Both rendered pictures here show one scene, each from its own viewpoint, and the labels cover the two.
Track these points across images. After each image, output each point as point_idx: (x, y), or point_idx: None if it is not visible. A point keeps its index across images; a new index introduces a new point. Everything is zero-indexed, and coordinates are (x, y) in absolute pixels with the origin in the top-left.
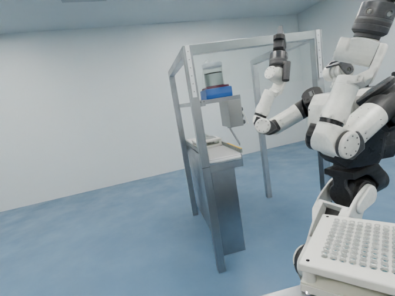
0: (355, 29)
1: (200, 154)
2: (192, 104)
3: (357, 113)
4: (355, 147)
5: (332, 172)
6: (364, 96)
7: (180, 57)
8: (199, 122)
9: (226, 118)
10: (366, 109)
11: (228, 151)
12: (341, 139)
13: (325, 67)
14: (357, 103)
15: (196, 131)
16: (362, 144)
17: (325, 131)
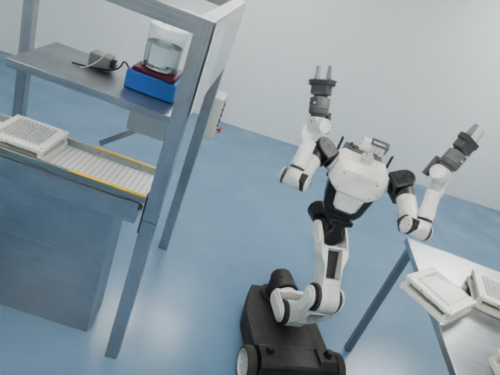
0: (452, 167)
1: (161, 203)
2: (184, 126)
3: (413, 203)
4: None
5: (338, 222)
6: (403, 184)
7: (172, 21)
8: (177, 153)
9: (157, 125)
10: (414, 200)
11: (130, 172)
12: (432, 233)
13: (365, 140)
14: (396, 187)
15: (172, 168)
16: None
17: (428, 228)
